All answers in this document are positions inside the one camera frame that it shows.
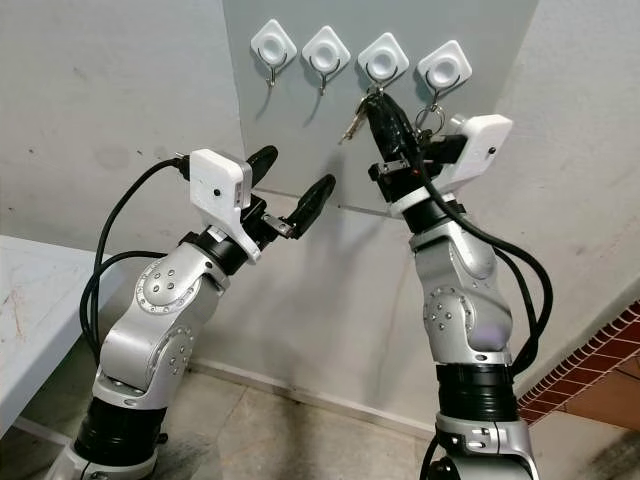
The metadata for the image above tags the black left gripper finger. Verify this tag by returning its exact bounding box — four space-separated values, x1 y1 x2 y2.
290 174 337 239
246 145 279 189

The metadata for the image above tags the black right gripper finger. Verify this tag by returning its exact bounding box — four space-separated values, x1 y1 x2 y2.
365 96 403 164
379 92 425 161

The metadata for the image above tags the silver key bunch with ring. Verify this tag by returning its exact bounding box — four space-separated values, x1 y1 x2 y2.
339 86 447 144

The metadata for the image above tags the grey hook backing board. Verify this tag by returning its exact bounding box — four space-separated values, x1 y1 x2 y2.
221 0 542 218

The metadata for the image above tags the large white folding table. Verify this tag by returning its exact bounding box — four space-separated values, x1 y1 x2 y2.
0 234 98 446

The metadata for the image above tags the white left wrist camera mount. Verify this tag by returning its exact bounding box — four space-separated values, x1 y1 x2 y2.
189 147 255 260

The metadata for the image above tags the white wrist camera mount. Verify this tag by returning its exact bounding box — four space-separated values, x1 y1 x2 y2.
388 112 515 217
189 147 255 260

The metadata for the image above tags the white diamond wall hook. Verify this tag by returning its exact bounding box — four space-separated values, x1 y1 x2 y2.
249 17 299 88
356 31 411 93
300 24 352 97
416 39 474 109

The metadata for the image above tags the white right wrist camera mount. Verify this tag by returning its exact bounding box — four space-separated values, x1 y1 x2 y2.
388 112 515 217

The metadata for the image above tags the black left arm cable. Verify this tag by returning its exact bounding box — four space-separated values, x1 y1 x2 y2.
77 154 197 363

